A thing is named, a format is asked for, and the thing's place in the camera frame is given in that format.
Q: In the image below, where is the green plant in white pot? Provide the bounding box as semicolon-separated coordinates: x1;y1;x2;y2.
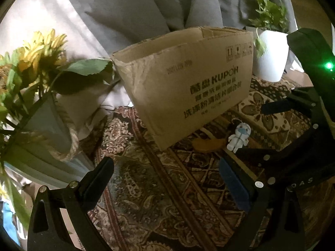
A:
242;0;297;83

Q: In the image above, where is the patterned fringed table runner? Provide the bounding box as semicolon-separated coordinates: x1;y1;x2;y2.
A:
86;76;335;251

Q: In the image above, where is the pale pink curtain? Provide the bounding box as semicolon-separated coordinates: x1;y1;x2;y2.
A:
0;0;126;139

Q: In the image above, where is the brown cardboard box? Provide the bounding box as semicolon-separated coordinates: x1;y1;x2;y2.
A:
111;26;254;151

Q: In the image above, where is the grey curtain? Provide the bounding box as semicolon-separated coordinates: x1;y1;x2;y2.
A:
58;0;297;36

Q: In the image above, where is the grey-green flower vase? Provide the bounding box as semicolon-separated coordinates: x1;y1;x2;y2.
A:
0;91;95;189

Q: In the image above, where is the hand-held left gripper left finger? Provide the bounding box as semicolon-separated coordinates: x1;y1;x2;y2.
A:
27;157;115;251

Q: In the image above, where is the brown wooden piece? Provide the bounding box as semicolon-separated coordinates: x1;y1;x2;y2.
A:
192;138;227;153

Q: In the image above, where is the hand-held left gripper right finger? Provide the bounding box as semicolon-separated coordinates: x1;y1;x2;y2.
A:
219;158;305;251

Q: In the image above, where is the small white astronaut figurine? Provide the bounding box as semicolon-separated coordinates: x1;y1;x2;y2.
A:
227;123;251;152

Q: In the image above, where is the sunflower bouquet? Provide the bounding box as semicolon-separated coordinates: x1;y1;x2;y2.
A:
0;29;117;231

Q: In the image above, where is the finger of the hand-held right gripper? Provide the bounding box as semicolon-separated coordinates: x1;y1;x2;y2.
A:
261;87;322;115
230;125;321;173

